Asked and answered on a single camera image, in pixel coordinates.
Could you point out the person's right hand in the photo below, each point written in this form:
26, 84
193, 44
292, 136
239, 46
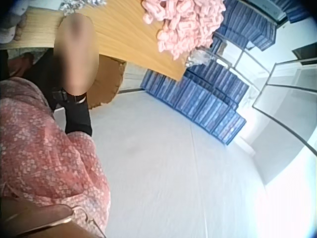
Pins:
75, 54

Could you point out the person's left hand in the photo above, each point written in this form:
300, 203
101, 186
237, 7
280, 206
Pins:
21, 27

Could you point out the person's left fingers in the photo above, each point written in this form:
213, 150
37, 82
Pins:
21, 28

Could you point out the black wrist band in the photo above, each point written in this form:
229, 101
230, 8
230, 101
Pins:
65, 95

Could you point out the brown cardboard box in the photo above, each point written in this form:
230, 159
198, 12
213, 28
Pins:
106, 81

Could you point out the heap of pink plastic pieces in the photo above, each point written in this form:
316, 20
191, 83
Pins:
184, 24

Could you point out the clear plastic bag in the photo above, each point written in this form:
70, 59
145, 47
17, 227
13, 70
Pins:
199, 57

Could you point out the stack of blue crates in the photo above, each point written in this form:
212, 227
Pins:
203, 99
245, 24

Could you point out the metal framed glass partition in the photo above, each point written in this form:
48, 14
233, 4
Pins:
280, 84

